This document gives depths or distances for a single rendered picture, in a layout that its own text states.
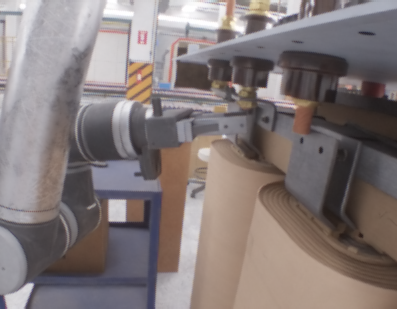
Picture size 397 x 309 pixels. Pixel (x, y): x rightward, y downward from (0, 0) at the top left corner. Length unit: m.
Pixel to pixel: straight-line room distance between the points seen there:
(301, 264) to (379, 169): 0.18
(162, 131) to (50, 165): 0.17
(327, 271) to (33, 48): 0.48
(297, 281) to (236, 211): 0.39
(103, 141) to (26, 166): 0.15
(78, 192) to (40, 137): 0.20
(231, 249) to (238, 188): 0.19
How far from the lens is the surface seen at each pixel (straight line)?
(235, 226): 0.84
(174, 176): 1.70
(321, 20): 0.21
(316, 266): 0.45
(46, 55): 0.38
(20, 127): 0.39
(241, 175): 0.78
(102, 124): 0.49
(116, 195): 0.99
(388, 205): 0.50
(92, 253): 1.19
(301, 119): 0.47
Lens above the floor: 1.31
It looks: 16 degrees down
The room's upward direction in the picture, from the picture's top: 7 degrees clockwise
